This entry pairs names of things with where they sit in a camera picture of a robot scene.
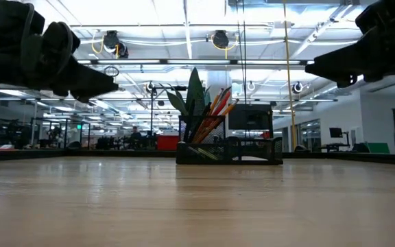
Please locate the green panel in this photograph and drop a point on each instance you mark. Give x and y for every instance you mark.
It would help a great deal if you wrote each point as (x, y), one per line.
(378, 148)

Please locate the red box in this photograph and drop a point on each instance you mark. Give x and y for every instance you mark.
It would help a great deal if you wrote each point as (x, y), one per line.
(167, 142)

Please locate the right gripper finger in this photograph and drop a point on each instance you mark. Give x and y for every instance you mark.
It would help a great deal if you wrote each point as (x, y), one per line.
(346, 82)
(348, 61)

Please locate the person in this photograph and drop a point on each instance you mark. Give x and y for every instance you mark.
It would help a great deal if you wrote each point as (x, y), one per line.
(135, 134)

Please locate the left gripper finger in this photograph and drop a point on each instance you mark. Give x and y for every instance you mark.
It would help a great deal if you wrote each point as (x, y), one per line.
(87, 80)
(79, 97)

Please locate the black mesh desk organizer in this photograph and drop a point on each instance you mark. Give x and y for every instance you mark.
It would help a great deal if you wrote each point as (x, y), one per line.
(183, 158)

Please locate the small black monitor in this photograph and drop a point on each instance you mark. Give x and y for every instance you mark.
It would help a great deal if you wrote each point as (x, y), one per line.
(336, 132)

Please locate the orange pencil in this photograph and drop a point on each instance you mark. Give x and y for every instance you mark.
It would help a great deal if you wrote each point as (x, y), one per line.
(230, 109)
(215, 103)

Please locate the green snake plant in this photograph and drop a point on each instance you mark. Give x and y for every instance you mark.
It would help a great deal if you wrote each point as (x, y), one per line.
(195, 89)

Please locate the black metal table frame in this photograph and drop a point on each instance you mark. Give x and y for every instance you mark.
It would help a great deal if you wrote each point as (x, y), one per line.
(81, 153)

